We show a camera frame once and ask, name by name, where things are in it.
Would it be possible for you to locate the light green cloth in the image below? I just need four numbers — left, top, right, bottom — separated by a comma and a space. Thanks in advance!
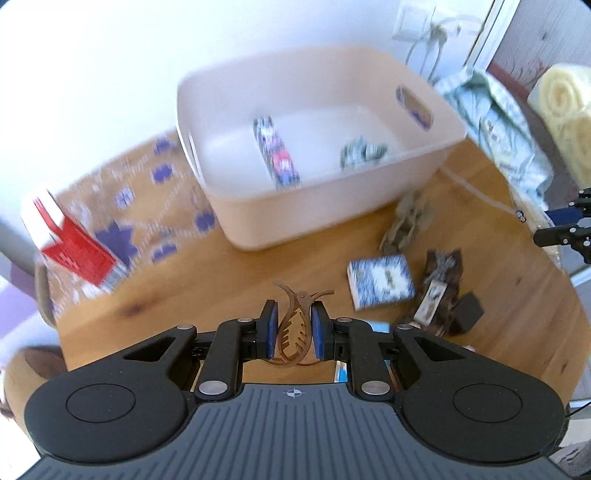
436, 68, 561, 210

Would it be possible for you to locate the brown wrapped packet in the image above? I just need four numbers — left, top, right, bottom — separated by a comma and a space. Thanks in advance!
399, 248, 464, 334

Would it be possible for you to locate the green white small packet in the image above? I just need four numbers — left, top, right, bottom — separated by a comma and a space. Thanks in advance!
340, 137, 389, 169

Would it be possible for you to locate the white cable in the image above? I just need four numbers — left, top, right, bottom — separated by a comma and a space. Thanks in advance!
438, 167, 529, 224

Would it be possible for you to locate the cream rolled towel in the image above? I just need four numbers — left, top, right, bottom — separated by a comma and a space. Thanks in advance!
527, 64, 591, 183

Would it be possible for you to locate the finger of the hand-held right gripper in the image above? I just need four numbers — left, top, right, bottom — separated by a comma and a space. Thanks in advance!
533, 224, 591, 264
544, 187, 591, 225

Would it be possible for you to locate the white door frame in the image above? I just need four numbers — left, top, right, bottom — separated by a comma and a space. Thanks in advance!
464, 0, 520, 72

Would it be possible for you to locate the brown hair claw clip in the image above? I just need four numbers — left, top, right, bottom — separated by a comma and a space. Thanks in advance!
264, 282, 336, 369

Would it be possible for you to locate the light blue card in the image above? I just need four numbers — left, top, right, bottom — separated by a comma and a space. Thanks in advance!
333, 320, 398, 385

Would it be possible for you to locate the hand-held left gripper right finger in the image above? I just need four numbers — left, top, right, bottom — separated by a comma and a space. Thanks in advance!
311, 305, 469, 404

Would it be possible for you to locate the blue white patterned box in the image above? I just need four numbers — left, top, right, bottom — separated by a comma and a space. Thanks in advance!
347, 255, 416, 311

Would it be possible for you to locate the white wall socket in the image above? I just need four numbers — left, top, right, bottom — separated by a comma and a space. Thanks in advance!
392, 1, 435, 43

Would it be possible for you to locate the red and white box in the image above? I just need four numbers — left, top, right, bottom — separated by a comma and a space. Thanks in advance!
20, 187, 127, 294

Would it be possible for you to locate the colourful long snack packet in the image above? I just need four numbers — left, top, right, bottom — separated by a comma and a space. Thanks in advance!
252, 115, 302, 189

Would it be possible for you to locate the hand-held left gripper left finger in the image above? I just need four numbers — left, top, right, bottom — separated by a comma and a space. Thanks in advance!
111, 299, 280, 403

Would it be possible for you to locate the wooden desktop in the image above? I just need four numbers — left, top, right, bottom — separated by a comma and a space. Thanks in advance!
36, 131, 583, 418

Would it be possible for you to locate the white plastic storage basket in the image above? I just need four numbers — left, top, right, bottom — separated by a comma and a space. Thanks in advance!
177, 45, 468, 252

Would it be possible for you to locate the black cube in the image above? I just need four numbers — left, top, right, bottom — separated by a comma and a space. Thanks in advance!
450, 292, 485, 334

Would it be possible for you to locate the purple star patterned cloth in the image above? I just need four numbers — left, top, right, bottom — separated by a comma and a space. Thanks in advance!
39, 131, 222, 319

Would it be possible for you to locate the white plug with cord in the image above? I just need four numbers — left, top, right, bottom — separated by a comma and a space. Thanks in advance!
405, 15, 483, 79

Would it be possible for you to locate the beige hair claw clip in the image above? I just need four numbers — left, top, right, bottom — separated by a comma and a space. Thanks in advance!
379, 190, 437, 252

